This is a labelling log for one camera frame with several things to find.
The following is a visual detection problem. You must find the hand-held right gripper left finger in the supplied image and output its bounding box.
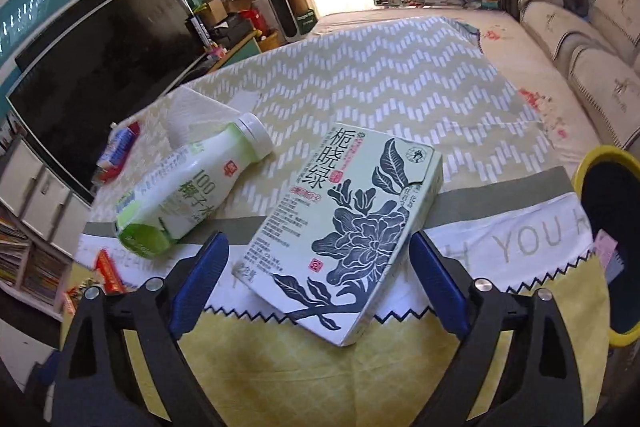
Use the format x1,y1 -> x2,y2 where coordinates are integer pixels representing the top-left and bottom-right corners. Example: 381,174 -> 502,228
50,231 -> 231,427

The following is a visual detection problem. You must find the beige embroidered sofa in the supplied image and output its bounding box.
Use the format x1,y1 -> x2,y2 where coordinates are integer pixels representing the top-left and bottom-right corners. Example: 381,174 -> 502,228
505,0 -> 640,148

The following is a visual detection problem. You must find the red blue snack packet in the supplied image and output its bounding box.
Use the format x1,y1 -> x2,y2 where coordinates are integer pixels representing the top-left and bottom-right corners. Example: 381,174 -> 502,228
96,123 -> 142,184

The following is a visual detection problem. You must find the yellow-rimmed black bin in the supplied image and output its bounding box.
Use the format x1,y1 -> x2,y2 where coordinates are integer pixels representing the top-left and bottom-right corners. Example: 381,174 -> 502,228
572,146 -> 640,349

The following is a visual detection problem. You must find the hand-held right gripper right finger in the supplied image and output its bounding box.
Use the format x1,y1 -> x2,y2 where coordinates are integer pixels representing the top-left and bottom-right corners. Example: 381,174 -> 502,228
410,229 -> 587,427

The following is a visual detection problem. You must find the pink paper slip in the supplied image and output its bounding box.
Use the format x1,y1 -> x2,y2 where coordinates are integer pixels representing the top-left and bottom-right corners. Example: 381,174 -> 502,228
594,229 -> 626,283

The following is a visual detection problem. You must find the yellow cloth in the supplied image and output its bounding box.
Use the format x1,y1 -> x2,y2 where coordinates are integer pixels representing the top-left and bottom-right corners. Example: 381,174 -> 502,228
60,252 -> 613,427

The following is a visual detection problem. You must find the white drawer cabinet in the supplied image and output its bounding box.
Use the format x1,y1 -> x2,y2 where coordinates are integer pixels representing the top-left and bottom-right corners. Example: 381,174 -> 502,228
0,137 -> 91,258

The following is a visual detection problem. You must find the white green drink bottle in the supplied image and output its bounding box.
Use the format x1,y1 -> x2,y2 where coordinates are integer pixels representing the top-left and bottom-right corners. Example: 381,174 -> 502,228
115,112 -> 273,258

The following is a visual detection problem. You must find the open cardboard box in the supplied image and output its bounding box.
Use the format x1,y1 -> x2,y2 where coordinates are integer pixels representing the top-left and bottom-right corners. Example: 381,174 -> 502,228
202,0 -> 261,25

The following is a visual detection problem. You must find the red canister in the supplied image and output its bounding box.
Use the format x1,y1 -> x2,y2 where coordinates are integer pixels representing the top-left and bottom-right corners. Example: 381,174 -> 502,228
240,9 -> 266,35

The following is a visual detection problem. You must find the dark green box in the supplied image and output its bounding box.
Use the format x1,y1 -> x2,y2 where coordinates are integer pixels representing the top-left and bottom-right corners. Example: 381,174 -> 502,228
292,9 -> 317,38

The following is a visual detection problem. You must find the black flat television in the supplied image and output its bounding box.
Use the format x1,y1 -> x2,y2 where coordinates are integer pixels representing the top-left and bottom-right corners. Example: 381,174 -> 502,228
6,0 -> 211,208

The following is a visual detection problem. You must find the chevron patterned blanket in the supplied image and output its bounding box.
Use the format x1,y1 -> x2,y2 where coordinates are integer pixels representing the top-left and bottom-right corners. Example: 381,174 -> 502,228
80,14 -> 601,323

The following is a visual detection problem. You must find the orange snack packet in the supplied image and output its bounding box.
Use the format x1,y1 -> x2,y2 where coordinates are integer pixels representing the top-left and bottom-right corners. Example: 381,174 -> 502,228
95,249 -> 126,295

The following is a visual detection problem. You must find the white paper towel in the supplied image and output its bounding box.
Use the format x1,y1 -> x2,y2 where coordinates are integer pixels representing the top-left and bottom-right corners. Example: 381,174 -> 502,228
167,89 -> 261,148

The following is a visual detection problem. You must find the row of books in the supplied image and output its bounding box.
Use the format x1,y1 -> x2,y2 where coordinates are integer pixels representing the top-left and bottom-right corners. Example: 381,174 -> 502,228
0,207 -> 73,313

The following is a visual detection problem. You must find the green floral carton box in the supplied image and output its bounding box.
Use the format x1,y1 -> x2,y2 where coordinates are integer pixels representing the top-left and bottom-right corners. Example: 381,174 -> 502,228
232,124 -> 443,348

